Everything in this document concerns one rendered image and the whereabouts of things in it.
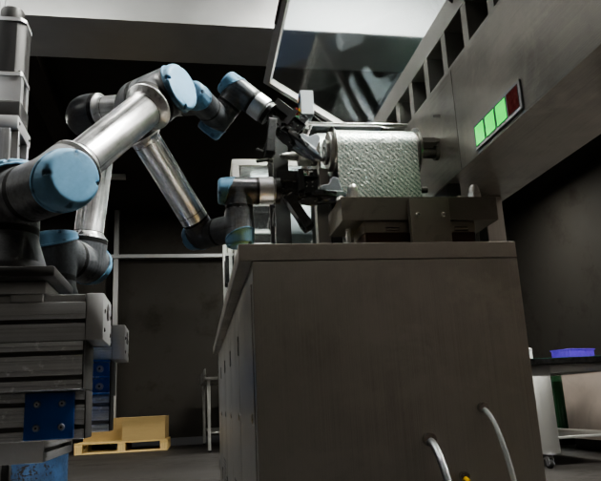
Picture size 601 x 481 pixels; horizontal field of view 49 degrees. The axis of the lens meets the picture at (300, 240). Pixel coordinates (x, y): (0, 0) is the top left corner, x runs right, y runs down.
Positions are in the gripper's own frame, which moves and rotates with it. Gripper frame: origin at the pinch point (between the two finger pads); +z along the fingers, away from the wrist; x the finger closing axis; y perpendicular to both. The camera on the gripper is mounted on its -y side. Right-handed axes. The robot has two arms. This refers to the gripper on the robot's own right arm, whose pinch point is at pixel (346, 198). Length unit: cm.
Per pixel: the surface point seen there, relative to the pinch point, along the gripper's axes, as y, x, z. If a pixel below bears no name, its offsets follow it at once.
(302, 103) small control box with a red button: 56, 58, -1
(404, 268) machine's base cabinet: -25.3, -25.9, 5.9
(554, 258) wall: 161, 827, 551
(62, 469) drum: -92, 361, -140
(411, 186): 3.3, -0.3, 18.7
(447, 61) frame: 39, -7, 31
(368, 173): 7.2, -0.3, 6.6
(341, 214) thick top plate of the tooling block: -10.5, -19.9, -6.4
